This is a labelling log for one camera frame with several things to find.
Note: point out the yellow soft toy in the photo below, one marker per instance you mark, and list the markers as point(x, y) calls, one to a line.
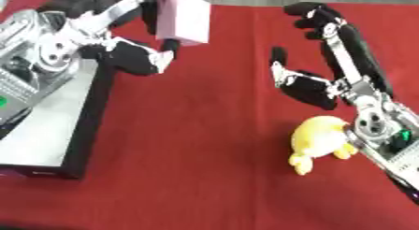
point(319, 140)

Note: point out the pink rectangular block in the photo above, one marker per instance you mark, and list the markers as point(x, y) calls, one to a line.
point(184, 19)

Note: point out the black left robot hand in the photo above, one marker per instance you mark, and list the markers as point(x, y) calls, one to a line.
point(131, 57)

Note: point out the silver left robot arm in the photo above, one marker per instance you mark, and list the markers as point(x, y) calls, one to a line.
point(33, 68)

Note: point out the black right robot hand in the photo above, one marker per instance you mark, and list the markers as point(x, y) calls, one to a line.
point(349, 56)

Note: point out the black box with white inside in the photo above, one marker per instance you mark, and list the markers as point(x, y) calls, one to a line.
point(52, 124)

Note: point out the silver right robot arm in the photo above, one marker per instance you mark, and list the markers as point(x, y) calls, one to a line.
point(387, 137)

